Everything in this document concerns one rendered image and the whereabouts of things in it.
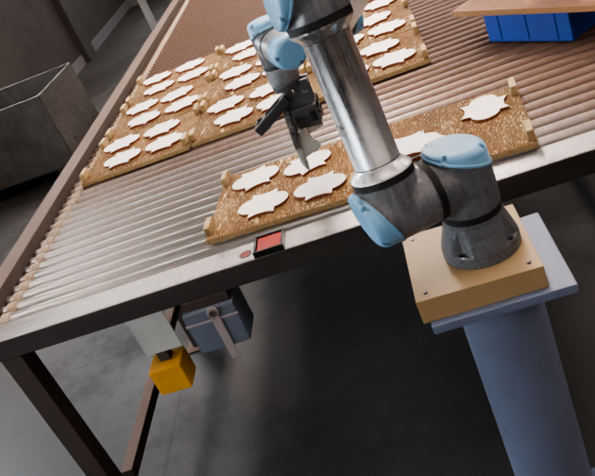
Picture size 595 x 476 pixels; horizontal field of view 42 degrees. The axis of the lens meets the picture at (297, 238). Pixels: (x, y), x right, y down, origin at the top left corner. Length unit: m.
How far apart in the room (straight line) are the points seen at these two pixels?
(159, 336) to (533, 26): 1.36
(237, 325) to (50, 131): 4.24
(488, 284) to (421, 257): 0.18
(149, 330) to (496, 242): 0.92
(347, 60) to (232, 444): 1.77
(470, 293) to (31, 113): 4.85
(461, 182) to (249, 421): 1.66
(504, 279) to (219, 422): 1.68
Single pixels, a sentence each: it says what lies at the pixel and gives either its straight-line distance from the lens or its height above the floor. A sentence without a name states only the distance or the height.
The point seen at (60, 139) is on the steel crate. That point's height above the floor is 0.32.
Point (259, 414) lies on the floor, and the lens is 2.84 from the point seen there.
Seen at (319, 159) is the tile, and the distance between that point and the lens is 2.07.
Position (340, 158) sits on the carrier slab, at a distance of 2.05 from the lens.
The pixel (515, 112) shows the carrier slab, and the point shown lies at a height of 0.94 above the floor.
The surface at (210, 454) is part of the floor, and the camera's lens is 2.81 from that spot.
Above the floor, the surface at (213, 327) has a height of 0.78.
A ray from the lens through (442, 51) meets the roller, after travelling 2.57.
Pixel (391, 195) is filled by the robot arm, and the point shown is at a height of 1.14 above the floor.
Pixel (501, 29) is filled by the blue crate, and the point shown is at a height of 0.96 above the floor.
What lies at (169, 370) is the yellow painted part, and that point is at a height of 0.69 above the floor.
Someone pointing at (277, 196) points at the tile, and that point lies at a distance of 1.96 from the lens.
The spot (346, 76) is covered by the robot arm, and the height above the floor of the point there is 1.35.
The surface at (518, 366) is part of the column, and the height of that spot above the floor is 0.67.
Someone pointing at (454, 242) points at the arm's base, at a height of 0.97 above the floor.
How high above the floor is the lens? 1.76
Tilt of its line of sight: 28 degrees down
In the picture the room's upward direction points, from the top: 24 degrees counter-clockwise
